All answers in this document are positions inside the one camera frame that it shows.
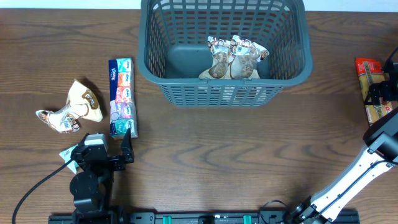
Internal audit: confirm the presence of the dried mushroom bag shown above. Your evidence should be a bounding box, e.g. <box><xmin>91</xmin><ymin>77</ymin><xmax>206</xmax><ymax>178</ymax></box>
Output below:
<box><xmin>199</xmin><ymin>36</ymin><xmax>232</xmax><ymax>80</ymax></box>
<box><xmin>229</xmin><ymin>35</ymin><xmax>270</xmax><ymax>80</ymax></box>
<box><xmin>35</xmin><ymin>80</ymin><xmax>103</xmax><ymax>133</ymax></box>

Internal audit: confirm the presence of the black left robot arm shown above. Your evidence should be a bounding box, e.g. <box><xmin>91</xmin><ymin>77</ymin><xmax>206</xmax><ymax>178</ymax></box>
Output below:
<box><xmin>70</xmin><ymin>130</ymin><xmax>134</xmax><ymax>223</ymax></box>

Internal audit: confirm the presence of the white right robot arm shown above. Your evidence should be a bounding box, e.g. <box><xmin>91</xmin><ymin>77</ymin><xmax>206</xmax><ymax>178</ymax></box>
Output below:
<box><xmin>289</xmin><ymin>58</ymin><xmax>397</xmax><ymax>223</ymax></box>

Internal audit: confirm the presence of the crumpled dried mushroom bag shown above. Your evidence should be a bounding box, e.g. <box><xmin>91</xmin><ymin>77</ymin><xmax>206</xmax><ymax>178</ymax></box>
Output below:
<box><xmin>35</xmin><ymin>80</ymin><xmax>103</xmax><ymax>133</ymax></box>

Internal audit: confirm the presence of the small teal white packet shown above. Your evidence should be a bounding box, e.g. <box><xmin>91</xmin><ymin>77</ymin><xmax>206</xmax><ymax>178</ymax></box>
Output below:
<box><xmin>59</xmin><ymin>145</ymin><xmax>78</xmax><ymax>174</ymax></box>

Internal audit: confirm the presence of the grey plastic basket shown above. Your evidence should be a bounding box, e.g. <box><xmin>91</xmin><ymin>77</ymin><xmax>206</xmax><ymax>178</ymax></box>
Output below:
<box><xmin>137</xmin><ymin>0</ymin><xmax>313</xmax><ymax>107</ymax></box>

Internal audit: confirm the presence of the San Remo spaghetti packet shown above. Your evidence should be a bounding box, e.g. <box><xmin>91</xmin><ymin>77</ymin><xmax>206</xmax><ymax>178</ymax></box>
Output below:
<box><xmin>355</xmin><ymin>58</ymin><xmax>393</xmax><ymax>126</ymax></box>

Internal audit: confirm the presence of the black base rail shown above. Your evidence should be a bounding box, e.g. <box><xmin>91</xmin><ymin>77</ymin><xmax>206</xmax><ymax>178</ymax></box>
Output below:
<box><xmin>48</xmin><ymin>210</ymin><xmax>361</xmax><ymax>224</ymax></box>

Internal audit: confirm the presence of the Kleenex tissue multipack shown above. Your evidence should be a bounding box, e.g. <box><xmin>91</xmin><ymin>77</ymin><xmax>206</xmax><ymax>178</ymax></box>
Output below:
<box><xmin>108</xmin><ymin>58</ymin><xmax>138</xmax><ymax>139</ymax></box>

